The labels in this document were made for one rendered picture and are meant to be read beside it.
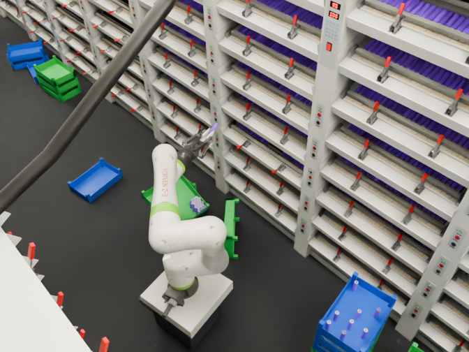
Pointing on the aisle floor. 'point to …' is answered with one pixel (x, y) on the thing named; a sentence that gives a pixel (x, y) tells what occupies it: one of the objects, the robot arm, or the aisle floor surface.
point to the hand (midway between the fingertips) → (207, 135)
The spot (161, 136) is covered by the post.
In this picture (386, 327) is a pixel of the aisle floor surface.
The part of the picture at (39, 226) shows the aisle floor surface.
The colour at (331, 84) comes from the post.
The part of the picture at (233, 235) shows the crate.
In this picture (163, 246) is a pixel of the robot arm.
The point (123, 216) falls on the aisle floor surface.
